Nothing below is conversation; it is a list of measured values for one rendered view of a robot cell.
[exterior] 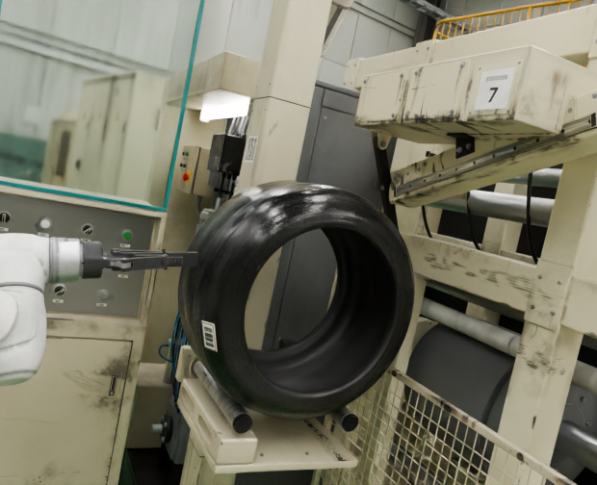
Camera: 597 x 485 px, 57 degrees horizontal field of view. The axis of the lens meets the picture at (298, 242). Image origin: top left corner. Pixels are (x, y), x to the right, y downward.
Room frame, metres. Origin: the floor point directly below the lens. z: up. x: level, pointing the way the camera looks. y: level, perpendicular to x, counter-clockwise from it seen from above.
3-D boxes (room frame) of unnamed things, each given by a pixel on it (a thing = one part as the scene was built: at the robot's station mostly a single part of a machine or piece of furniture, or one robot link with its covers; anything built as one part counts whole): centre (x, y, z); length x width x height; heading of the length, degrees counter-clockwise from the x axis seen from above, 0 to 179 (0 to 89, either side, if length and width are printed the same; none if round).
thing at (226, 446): (1.33, 0.12, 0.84); 0.36 x 0.09 x 0.06; 27
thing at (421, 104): (1.41, -0.33, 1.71); 0.61 x 0.25 x 0.15; 27
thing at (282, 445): (1.39, -0.01, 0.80); 0.37 x 0.36 x 0.02; 117
